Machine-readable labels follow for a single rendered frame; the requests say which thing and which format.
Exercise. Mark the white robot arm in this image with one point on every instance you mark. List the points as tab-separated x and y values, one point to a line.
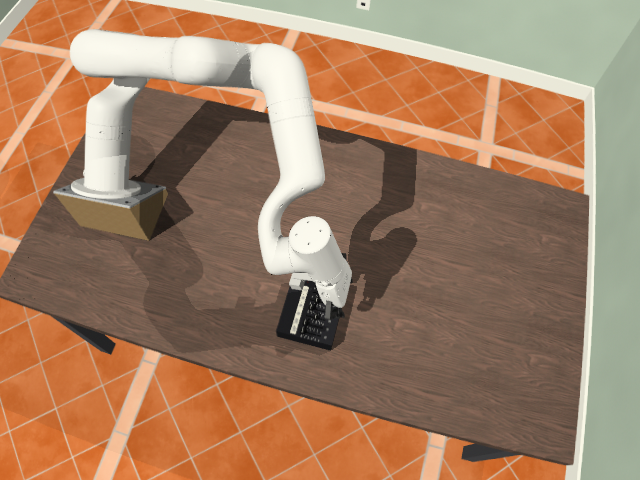
278	72

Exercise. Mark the black lighting desk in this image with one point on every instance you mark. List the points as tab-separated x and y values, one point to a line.
304	308

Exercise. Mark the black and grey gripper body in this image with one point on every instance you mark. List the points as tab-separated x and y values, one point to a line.
336	293

